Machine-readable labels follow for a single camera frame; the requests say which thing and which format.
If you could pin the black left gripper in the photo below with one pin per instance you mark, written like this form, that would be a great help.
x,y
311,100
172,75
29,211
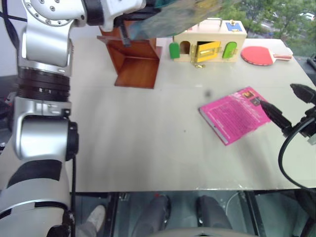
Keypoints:
x,y
150,8

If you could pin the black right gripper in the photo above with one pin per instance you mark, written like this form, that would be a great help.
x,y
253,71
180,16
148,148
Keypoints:
x,y
308,121

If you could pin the teal green book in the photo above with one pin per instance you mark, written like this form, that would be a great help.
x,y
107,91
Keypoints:
x,y
177,19

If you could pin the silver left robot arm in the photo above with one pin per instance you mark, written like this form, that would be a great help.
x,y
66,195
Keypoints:
x,y
42,128

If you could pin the brown wooden bookshelf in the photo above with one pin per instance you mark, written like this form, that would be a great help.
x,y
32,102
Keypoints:
x,y
138,66

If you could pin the pink magenta book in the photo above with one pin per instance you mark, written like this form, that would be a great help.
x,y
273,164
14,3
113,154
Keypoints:
x,y
234,114

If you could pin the black object at table edge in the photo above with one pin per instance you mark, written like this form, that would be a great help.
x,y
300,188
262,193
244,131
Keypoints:
x,y
311,63

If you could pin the red table tennis paddle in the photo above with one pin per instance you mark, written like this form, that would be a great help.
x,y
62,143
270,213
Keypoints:
x,y
256,55

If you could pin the small gold keys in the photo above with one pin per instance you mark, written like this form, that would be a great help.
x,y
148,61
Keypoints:
x,y
198,65

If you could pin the wooden toy house lock box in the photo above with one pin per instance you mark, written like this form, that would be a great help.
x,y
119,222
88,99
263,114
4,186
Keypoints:
x,y
209,37

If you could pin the dark rounded shape under table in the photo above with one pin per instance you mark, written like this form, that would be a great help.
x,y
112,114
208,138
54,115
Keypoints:
x,y
212,213
154,213

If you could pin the grey robot torso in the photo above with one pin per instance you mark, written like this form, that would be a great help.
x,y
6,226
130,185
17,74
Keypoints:
x,y
200,232

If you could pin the grey shoe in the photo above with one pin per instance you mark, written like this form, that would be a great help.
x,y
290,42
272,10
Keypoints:
x,y
97,218

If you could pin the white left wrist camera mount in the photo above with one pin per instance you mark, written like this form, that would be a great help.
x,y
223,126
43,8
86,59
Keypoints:
x,y
116,10

